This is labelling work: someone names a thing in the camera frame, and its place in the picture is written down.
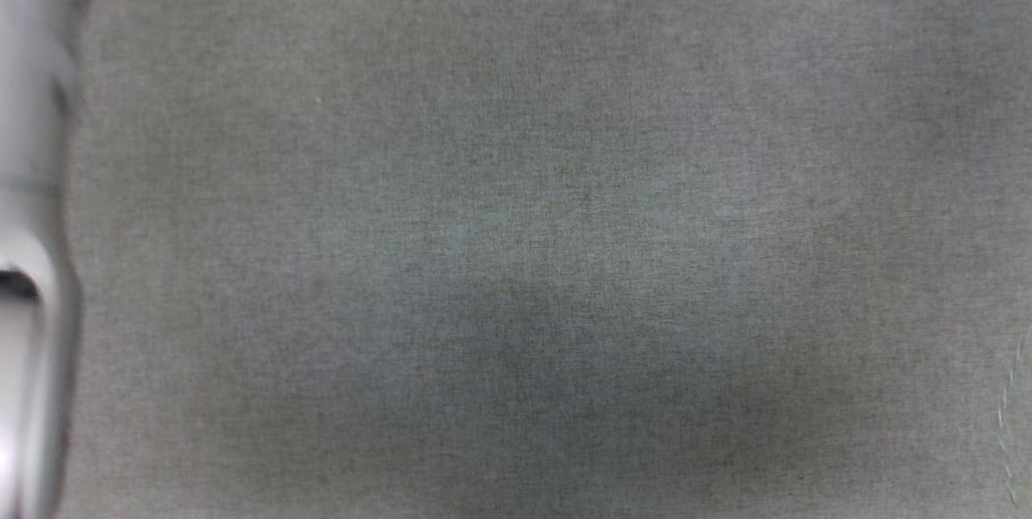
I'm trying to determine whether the grey fabric sofa cushion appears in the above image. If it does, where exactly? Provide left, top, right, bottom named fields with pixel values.
left=48, top=0, right=1032, bottom=519

